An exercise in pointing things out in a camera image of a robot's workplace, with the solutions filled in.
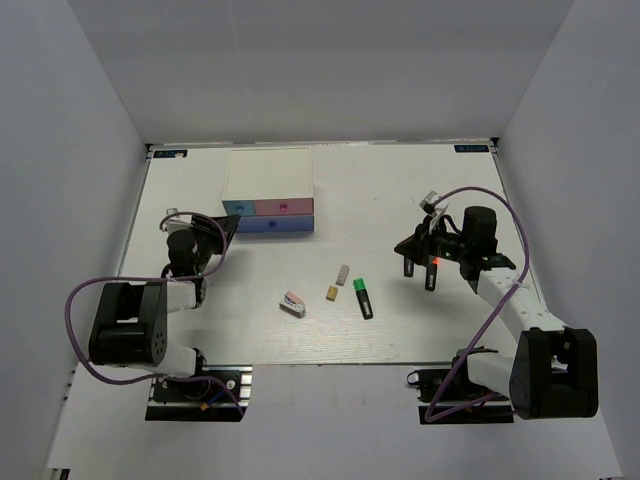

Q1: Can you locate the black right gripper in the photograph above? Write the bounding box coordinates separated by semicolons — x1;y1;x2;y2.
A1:
395;214;472;266

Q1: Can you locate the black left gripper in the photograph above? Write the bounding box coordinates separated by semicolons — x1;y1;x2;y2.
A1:
188;213;241;275

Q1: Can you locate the orange cap black highlighter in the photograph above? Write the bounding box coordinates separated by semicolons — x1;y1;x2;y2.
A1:
425;257;439;291

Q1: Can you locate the pink cap black highlighter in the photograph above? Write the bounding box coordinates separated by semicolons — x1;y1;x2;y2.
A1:
403;257;414;278

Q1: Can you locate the light blue small drawer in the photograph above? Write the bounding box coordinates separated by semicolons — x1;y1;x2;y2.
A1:
222;200;256;217

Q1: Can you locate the green cap black highlighter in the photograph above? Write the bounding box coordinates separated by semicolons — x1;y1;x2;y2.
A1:
353;278;373;320

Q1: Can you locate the grey white eraser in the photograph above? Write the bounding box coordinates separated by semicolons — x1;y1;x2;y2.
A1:
336;265;349;286

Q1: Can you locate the yellow eraser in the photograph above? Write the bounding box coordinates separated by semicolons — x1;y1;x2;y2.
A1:
326;286;338;301

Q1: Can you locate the pink drawer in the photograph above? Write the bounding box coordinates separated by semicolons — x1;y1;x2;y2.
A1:
254;198;314;217

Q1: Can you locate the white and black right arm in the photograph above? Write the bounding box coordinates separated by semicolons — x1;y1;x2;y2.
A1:
394;206;599;422

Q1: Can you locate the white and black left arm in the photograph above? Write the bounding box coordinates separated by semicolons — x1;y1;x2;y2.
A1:
88;211;240;399

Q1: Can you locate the right corner label sticker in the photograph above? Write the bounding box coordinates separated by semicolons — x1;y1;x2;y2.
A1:
454;144;490;153

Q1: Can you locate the corner label sticker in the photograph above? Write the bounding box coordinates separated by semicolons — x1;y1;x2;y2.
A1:
153;149;188;159
454;144;490;153

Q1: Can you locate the left corner label sticker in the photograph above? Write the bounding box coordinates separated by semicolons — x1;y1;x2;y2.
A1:
153;149;188;159

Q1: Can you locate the white drawer cabinet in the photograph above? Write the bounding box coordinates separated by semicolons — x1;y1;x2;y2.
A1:
223;147;314;201

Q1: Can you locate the blue wide drawer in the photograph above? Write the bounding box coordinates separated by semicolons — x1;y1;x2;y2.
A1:
237;215;315;233

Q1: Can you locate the pink white small stapler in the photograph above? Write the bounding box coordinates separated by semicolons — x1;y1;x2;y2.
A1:
279;291;306;318

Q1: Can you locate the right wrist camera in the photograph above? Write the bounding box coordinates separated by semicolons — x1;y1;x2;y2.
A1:
419;191;440;213

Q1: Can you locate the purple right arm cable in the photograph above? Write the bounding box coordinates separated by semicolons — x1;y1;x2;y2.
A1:
423;186;532;422

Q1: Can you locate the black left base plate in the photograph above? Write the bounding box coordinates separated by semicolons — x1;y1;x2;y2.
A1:
145;366;253;423

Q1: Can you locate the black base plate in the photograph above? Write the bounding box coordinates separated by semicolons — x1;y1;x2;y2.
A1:
406;364;514;426
145;366;253;423

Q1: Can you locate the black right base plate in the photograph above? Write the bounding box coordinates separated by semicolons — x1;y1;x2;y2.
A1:
406;364;514;426

